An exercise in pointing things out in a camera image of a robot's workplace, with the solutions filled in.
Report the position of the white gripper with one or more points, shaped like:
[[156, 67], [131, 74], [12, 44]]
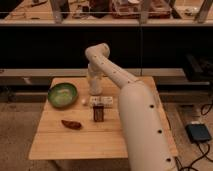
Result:
[[93, 72]]

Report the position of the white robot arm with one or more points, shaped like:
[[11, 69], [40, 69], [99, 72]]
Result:
[[146, 141]]

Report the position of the brown chili pepper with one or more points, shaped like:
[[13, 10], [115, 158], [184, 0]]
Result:
[[72, 124]]

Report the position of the black foot pedal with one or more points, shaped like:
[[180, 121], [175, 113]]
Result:
[[198, 133]]

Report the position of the wooden shelf with clutter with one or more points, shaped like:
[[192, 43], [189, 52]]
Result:
[[107, 13]]

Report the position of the green bowl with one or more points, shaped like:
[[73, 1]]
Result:
[[62, 95]]

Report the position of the white patterned box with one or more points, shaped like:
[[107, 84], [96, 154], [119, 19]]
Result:
[[106, 101]]

